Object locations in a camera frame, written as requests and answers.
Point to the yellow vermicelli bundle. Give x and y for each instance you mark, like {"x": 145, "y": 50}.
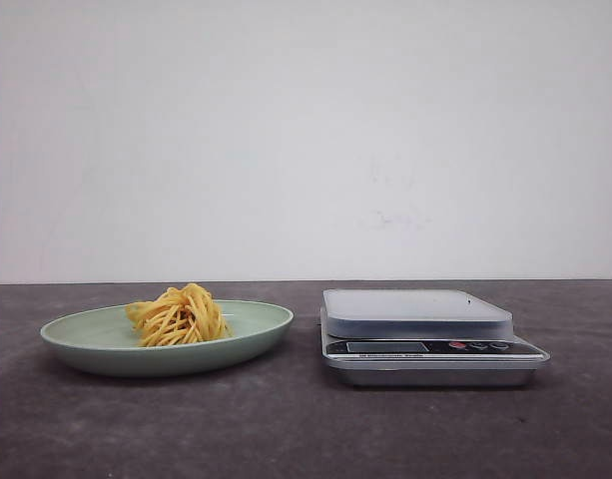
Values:
{"x": 178, "y": 316}

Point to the light green oval plate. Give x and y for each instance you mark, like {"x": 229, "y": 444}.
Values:
{"x": 102, "y": 341}

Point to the silver digital kitchen scale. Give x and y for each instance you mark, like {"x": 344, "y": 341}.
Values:
{"x": 423, "y": 337}

